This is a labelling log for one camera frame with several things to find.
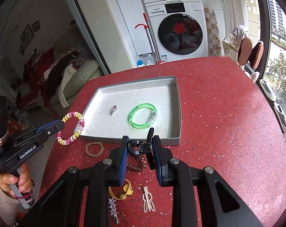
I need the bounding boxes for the checkered cloth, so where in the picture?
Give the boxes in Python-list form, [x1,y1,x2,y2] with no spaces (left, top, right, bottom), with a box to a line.
[204,8,222,56]

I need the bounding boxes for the brown chair left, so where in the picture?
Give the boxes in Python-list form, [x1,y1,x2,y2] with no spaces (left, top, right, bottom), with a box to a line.
[238,37,252,66]

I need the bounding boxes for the wall picture frames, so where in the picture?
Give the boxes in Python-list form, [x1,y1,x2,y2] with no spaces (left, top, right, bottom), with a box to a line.
[19,21,40,55]

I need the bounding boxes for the silver star hair clip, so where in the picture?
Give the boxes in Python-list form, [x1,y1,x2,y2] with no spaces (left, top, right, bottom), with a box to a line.
[109,198,120,224]

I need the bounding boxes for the grey jewelry tray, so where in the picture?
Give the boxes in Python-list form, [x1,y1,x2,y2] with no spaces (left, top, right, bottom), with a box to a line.
[80,76,181,145]

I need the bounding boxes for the person's left hand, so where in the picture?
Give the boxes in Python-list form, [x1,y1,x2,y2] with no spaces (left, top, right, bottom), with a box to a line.
[0,163,33,199]

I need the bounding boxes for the red-handled mop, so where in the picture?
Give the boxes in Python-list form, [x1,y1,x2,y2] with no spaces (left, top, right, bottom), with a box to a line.
[135,12,158,64]

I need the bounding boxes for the yellow hair tie with charm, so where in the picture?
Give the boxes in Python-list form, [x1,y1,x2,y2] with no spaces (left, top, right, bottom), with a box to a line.
[108,179,134,201]

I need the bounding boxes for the white cabinet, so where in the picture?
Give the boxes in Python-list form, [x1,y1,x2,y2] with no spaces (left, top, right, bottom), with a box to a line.
[66,0,152,74]

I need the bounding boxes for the pink yellow beaded bracelet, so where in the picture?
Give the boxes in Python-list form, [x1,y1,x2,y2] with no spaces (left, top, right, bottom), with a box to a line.
[55,111,86,146]

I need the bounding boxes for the white plastic bottle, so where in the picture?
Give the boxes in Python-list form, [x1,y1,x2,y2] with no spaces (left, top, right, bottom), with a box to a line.
[137,59,145,67]

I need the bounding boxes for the small silver brooch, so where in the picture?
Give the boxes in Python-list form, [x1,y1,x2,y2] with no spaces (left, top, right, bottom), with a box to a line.
[110,105,117,116]

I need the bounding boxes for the brown chair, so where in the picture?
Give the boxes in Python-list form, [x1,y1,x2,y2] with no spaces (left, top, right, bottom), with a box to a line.
[238,37,252,66]
[248,41,264,70]

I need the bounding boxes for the white bag on chair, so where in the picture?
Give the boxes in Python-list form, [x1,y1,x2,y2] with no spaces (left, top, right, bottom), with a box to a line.
[222,25,248,62]

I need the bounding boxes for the brown chair right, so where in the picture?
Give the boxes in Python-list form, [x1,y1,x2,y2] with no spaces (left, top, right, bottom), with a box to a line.
[248,41,264,70]

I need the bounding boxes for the white washing machine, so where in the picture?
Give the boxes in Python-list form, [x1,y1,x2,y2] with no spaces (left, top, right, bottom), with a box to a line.
[146,0,208,63]

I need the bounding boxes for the green translucent bangle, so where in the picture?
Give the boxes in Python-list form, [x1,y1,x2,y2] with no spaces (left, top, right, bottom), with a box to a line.
[128,103,157,130]

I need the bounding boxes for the beige braided bracelet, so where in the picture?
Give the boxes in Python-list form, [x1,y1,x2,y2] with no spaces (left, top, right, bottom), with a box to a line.
[84,141,105,159]

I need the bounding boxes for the black claw hair clip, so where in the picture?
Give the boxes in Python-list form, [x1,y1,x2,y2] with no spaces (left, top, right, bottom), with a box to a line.
[127,128,154,157]

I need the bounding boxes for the cream sofa with clothes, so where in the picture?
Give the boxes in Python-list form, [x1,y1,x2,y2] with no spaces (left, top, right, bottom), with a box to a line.
[26,48,104,109]

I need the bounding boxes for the beige hair clip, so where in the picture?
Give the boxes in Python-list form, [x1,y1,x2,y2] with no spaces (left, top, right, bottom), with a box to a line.
[142,186,155,213]

